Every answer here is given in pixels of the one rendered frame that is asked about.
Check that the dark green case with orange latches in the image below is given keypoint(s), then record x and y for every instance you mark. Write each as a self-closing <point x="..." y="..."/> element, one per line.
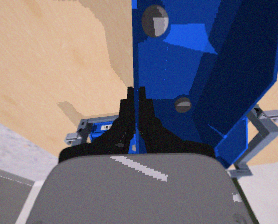
<point x="250" y="211"/>

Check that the dark grey shelf rack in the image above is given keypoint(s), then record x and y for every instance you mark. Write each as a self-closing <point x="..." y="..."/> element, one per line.
<point x="268" y="131"/>

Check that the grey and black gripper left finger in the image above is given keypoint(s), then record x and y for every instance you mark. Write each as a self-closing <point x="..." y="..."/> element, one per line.
<point x="115" y="140"/>

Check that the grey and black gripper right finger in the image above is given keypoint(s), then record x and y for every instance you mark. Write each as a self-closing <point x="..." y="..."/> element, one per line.
<point x="158" y="139"/>

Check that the blue bin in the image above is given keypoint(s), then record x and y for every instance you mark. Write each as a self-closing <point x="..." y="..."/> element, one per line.
<point x="100" y="128"/>
<point x="220" y="54"/>
<point x="234" y="145"/>

